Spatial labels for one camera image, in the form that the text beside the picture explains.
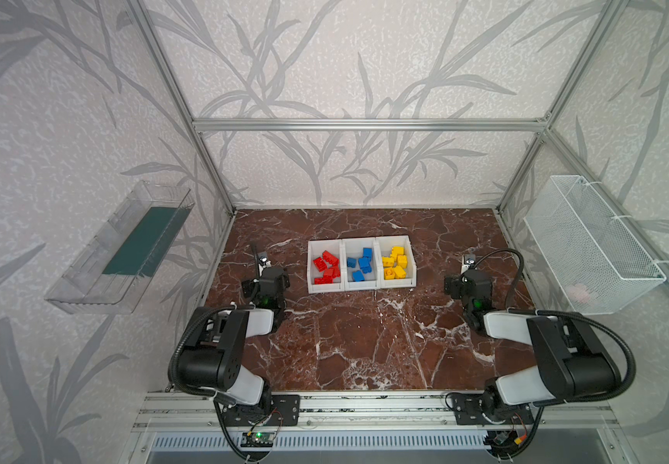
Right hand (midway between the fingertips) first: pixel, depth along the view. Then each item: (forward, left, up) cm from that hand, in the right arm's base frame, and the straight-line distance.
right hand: (465, 273), depth 94 cm
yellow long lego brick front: (+11, +21, -2) cm, 24 cm away
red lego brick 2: (+7, +49, -4) cm, 49 cm away
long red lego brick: (+8, +45, -2) cm, 46 cm away
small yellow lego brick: (+7, +25, -3) cm, 26 cm away
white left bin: (+11, +51, -1) cm, 52 cm away
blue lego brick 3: (+7, +38, -3) cm, 38 cm away
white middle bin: (+13, +37, -4) cm, 39 cm away
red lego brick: (-1, +48, -3) cm, 48 cm away
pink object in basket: (-16, -21, +15) cm, 30 cm away
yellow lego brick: (+2, +21, -2) cm, 21 cm away
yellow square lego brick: (+1, +25, -2) cm, 25 cm away
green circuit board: (-44, +61, -7) cm, 76 cm away
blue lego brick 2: (+2, +35, -4) cm, 36 cm away
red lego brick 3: (+1, +45, -2) cm, 45 cm away
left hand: (0, +67, +2) cm, 67 cm away
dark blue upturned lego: (+5, +33, -2) cm, 33 cm away
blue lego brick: (+12, +32, -4) cm, 34 cm away
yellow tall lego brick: (+6, +20, -1) cm, 21 cm away
